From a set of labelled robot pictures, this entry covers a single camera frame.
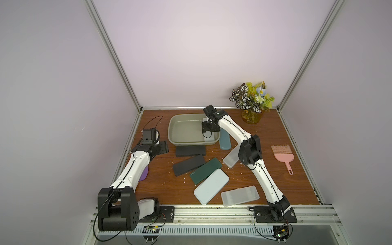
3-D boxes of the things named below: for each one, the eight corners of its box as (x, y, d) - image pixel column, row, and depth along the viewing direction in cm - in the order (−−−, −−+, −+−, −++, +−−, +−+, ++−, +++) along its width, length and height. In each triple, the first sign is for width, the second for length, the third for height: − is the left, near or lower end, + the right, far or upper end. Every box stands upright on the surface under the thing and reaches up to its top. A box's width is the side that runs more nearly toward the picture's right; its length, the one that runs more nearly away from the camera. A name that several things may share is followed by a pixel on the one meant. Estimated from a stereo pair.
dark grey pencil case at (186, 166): (175, 176, 88) (175, 175, 86) (172, 167, 92) (172, 165, 90) (206, 163, 93) (206, 162, 91) (202, 155, 97) (202, 153, 95)
